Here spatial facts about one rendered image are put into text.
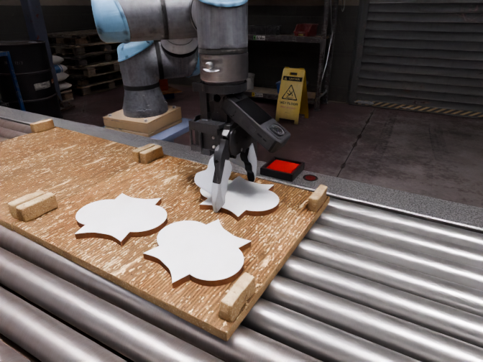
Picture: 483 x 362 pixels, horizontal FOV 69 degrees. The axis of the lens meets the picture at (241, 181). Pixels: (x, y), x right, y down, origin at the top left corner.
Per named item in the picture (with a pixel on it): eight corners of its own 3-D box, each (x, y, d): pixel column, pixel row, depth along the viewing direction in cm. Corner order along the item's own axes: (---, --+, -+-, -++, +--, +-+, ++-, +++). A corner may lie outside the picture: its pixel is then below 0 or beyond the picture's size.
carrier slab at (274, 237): (162, 159, 84) (161, 153, 83) (329, 203, 65) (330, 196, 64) (14, 232, 57) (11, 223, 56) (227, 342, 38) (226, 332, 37)
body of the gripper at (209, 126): (215, 141, 66) (212, 75, 61) (255, 149, 62) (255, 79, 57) (190, 154, 60) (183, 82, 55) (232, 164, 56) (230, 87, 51)
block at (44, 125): (51, 127, 101) (49, 117, 100) (55, 128, 100) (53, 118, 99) (31, 133, 97) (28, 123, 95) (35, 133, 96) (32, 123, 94)
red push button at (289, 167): (275, 164, 82) (275, 159, 82) (300, 169, 80) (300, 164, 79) (264, 174, 78) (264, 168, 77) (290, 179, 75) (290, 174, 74)
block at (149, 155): (158, 154, 82) (157, 144, 81) (164, 156, 81) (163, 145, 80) (139, 163, 78) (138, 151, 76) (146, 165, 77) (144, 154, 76)
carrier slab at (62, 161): (56, 131, 103) (54, 126, 102) (161, 159, 84) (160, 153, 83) (-93, 175, 76) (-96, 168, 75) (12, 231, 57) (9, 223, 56)
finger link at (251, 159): (237, 167, 72) (224, 136, 65) (263, 174, 69) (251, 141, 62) (230, 179, 70) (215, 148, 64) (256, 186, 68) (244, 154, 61)
